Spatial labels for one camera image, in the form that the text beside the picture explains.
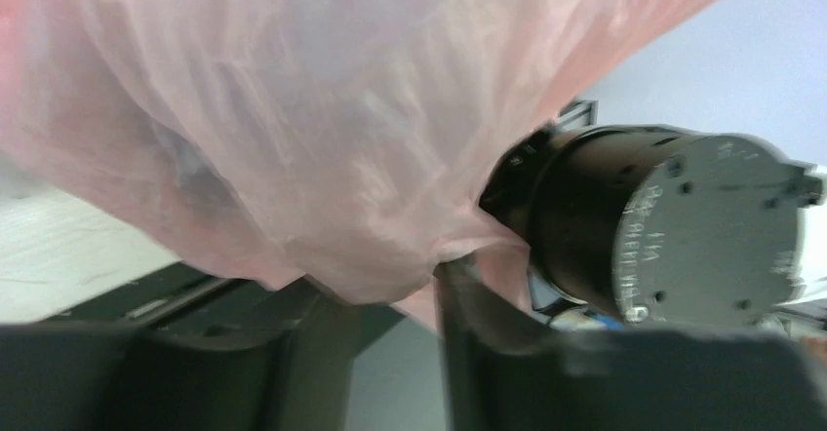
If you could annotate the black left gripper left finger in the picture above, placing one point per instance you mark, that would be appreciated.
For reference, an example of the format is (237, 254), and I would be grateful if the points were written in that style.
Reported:
(283, 363)

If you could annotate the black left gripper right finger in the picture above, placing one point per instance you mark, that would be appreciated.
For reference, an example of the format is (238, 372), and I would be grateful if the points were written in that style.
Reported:
(506, 371)

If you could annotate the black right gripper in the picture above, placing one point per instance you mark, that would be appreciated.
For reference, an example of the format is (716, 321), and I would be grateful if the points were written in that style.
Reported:
(654, 224)

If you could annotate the pink plastic bag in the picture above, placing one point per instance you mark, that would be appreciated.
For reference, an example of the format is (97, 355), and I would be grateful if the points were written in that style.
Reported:
(345, 140)

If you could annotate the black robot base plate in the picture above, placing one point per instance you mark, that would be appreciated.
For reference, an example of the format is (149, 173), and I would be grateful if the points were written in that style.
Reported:
(181, 307)

